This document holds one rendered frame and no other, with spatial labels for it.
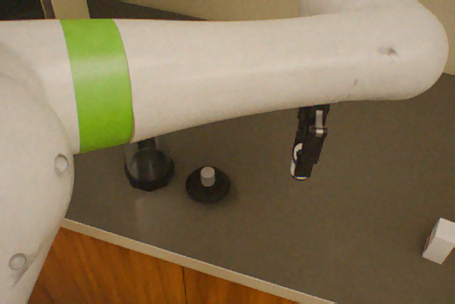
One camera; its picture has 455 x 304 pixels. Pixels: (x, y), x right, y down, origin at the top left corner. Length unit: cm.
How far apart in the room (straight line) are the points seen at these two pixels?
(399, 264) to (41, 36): 81
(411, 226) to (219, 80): 73
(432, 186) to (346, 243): 25
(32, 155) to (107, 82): 17
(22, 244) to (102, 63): 19
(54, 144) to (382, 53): 36
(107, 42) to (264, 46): 14
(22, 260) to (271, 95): 28
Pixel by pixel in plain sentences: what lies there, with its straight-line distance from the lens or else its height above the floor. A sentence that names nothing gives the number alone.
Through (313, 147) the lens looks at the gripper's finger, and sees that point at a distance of 83.
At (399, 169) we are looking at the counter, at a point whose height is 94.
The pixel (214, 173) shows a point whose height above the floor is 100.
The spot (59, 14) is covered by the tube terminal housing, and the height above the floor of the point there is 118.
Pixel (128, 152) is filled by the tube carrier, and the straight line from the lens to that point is 102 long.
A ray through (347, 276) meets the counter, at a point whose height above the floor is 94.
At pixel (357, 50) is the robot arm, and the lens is 53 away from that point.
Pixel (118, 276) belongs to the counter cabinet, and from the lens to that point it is 132.
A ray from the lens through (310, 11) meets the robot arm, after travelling 67.
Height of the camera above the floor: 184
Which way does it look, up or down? 51 degrees down
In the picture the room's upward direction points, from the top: 1 degrees clockwise
